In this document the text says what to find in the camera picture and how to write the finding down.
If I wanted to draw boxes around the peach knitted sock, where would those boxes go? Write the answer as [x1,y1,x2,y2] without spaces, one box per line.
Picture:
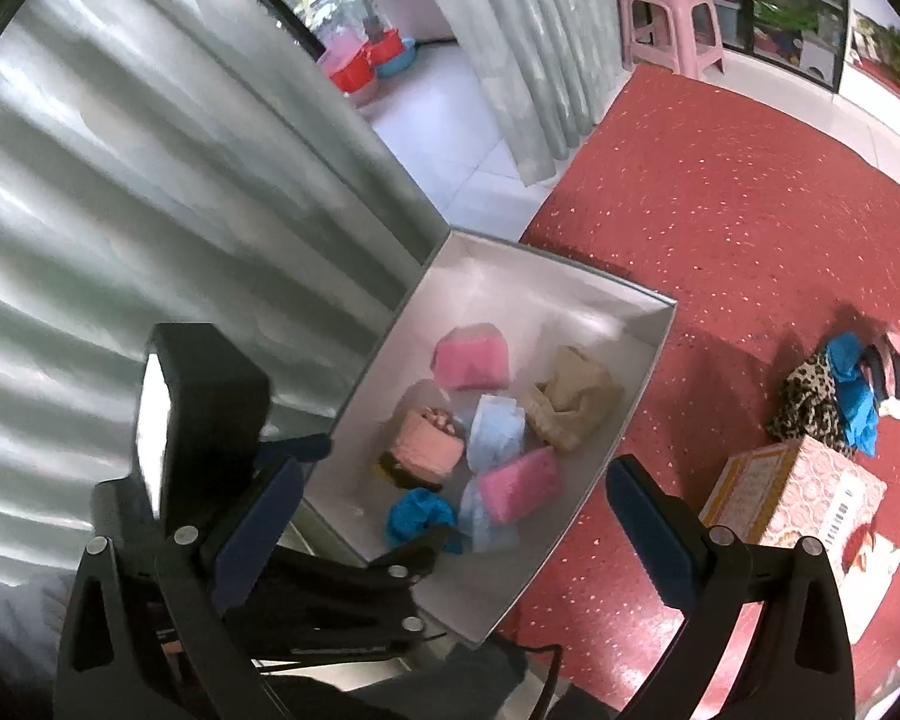
[379,406,464,493]

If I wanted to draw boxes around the fluffy light blue cloth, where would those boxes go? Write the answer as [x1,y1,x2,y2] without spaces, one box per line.
[458,394,525,554]

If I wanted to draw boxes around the red patterned gift box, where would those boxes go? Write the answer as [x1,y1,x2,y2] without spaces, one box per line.
[701,437,900,642]

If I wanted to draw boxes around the grey cardboard storage box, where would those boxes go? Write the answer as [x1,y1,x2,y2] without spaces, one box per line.
[305,229,676,644]

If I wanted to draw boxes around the leopard print cloth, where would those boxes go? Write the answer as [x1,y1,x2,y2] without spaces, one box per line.
[766,351,855,457]

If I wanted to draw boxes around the beige folded cloth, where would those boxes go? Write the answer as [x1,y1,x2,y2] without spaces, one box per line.
[517,346,624,454]

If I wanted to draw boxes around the pink and black sock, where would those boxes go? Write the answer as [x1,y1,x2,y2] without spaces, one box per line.
[860,330,900,403]

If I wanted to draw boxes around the red plastic basins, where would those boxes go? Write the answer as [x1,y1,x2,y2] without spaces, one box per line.
[317,28,418,107]

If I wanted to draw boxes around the pink plastic stool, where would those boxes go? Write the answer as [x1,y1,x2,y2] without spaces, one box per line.
[619,0,727,80]

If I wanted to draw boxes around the green plant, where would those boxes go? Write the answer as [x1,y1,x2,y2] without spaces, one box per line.
[852,11,900,97]

